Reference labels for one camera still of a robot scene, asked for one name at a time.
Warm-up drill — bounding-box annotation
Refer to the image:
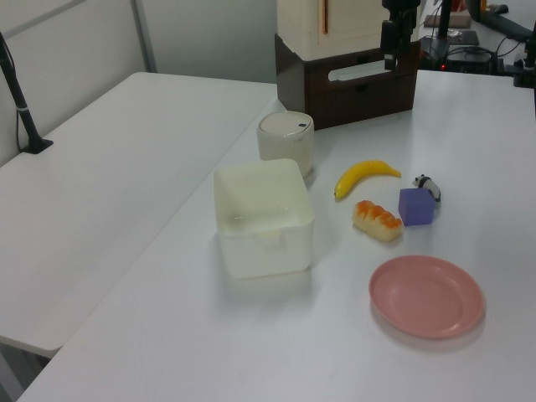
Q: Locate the white square plastic container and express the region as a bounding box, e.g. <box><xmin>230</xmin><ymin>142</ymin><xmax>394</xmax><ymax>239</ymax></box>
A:
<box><xmin>213</xmin><ymin>157</ymin><xmax>315</xmax><ymax>281</ymax></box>

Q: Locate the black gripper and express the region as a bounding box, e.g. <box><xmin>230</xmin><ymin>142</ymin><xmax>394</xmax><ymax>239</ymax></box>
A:
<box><xmin>379</xmin><ymin>0</ymin><xmax>421</xmax><ymax>70</ymax></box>

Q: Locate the black clamped stand pole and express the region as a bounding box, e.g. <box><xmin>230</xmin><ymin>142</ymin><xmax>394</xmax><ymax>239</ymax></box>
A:
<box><xmin>0</xmin><ymin>31</ymin><xmax>54</xmax><ymax>155</ymax></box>

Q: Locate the black white panda figurine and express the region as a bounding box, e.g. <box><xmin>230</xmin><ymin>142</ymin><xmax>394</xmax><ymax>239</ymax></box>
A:
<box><xmin>412</xmin><ymin>173</ymin><xmax>443</xmax><ymax>204</ymax></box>

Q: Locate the toy bread loaf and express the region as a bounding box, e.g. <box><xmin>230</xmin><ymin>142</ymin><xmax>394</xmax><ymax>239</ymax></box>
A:
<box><xmin>352</xmin><ymin>199</ymin><xmax>403</xmax><ymax>243</ymax></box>

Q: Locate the dark brown drawer box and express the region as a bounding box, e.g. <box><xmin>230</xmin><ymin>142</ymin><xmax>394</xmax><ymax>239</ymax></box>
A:
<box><xmin>274</xmin><ymin>33</ymin><xmax>421</xmax><ymax>131</ymax></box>

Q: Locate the yellow toy banana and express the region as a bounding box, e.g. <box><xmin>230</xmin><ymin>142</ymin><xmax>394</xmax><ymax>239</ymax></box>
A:
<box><xmin>333</xmin><ymin>159</ymin><xmax>402</xmax><ymax>203</ymax></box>

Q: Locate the black table clamp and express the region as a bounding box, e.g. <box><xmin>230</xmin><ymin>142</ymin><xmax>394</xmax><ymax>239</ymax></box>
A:
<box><xmin>513</xmin><ymin>37</ymin><xmax>536</xmax><ymax>89</ymax></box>

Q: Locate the black electronics box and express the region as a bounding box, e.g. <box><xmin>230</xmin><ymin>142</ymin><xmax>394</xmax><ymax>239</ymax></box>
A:
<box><xmin>442</xmin><ymin>45</ymin><xmax>493</xmax><ymax>71</ymax></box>

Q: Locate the purple cube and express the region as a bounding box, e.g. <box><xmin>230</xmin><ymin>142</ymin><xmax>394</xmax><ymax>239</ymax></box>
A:
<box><xmin>397</xmin><ymin>187</ymin><xmax>436</xmax><ymax>228</ymax></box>

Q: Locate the cream storage box with handles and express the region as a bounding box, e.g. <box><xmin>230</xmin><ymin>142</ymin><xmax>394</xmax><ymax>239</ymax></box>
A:
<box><xmin>276</xmin><ymin>0</ymin><xmax>422</xmax><ymax>62</ymax></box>

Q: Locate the pink plastic plate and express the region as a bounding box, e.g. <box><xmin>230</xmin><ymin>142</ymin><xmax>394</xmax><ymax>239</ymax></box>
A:
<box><xmin>368</xmin><ymin>255</ymin><xmax>487</xmax><ymax>339</ymax></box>

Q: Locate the black upright stand pole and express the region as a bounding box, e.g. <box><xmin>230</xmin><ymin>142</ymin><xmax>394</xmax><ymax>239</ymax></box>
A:
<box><xmin>433</xmin><ymin>0</ymin><xmax>456</xmax><ymax>49</ymax></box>

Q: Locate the round cream trash can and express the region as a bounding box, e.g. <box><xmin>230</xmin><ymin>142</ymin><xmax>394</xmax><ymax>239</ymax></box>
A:
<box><xmin>256</xmin><ymin>111</ymin><xmax>316</xmax><ymax>179</ymax></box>

